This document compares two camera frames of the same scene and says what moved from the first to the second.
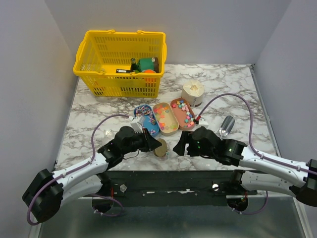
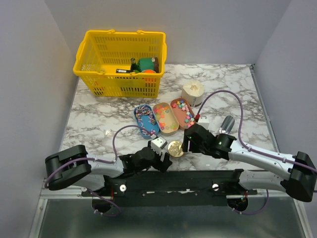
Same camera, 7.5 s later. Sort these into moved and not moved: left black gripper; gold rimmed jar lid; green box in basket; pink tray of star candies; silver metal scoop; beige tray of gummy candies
Moved: gold rimmed jar lid; left black gripper
Not moved: pink tray of star candies; green box in basket; beige tray of gummy candies; silver metal scoop
